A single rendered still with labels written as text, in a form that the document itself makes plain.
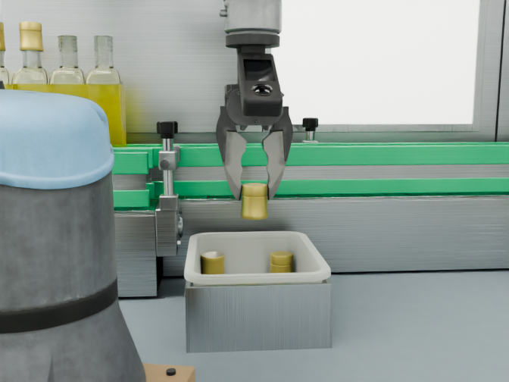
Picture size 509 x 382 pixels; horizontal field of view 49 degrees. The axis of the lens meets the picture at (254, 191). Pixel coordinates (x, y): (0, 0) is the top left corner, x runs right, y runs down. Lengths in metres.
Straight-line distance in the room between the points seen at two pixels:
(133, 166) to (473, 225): 0.57
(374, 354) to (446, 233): 0.37
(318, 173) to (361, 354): 0.36
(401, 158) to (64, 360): 0.70
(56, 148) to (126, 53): 0.73
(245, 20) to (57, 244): 0.43
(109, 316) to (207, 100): 0.71
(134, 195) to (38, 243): 0.47
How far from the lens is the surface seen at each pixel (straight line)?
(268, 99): 0.64
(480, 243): 1.02
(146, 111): 1.07
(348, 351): 0.68
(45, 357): 0.38
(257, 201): 0.72
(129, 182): 0.82
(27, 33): 0.98
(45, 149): 0.35
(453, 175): 1.00
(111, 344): 0.40
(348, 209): 0.92
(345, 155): 0.93
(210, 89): 1.06
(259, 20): 0.71
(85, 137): 0.37
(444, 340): 0.73
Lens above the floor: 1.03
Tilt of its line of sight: 9 degrees down
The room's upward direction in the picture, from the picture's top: straight up
